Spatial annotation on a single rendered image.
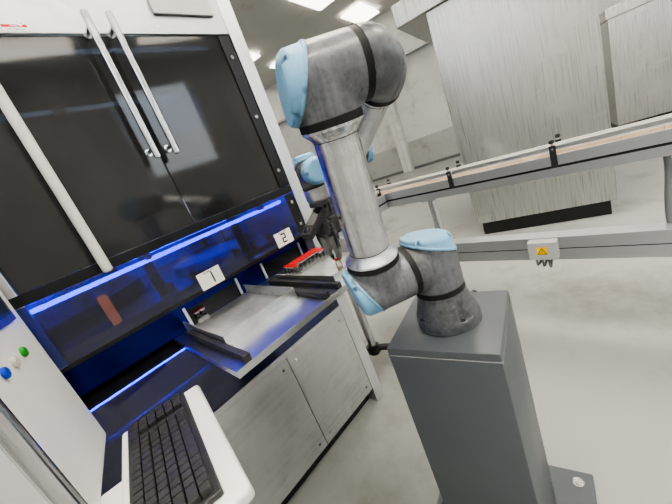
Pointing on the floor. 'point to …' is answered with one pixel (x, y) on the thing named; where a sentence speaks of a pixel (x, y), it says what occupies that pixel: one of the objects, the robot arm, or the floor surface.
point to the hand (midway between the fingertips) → (334, 257)
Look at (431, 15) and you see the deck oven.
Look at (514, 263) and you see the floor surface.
